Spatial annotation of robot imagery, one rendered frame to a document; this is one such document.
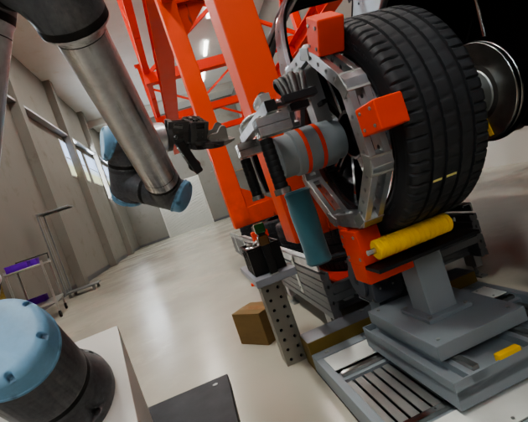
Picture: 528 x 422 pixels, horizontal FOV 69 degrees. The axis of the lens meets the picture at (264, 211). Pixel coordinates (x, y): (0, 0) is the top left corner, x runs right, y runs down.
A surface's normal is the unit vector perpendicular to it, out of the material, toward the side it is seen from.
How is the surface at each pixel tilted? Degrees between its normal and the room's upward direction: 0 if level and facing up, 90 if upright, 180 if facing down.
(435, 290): 90
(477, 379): 90
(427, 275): 90
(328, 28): 125
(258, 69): 90
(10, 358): 50
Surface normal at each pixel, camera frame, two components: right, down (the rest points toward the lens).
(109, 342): -0.04, -0.69
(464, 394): 0.20, -0.02
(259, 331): -0.63, 0.25
